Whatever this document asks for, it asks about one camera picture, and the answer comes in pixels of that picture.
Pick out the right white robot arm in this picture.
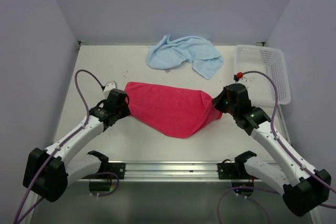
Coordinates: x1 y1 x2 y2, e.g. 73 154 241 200
212 83 331 217

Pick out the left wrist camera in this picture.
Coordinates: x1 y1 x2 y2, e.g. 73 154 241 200
103 81 118 99

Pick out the light blue towel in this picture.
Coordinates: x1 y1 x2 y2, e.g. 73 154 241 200
146 35 224 80

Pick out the aluminium mounting rail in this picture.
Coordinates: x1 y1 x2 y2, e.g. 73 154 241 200
78 159 263 183

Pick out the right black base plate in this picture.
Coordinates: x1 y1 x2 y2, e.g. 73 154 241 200
217 162 237 180

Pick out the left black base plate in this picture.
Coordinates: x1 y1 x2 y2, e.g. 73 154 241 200
104 162 126 179

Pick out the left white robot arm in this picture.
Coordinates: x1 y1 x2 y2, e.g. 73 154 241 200
23 89 130 202

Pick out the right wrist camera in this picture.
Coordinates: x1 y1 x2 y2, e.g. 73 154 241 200
234 72 249 84

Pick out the white plastic basket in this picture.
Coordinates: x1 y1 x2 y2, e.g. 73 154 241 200
234 45 291 106

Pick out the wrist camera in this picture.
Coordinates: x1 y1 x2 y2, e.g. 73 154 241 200
103 81 118 99
234 72 249 84

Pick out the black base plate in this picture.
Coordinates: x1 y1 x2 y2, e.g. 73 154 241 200
217 162 237 180
104 162 126 179

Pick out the red towel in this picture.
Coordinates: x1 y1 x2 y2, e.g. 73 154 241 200
125 82 222 138

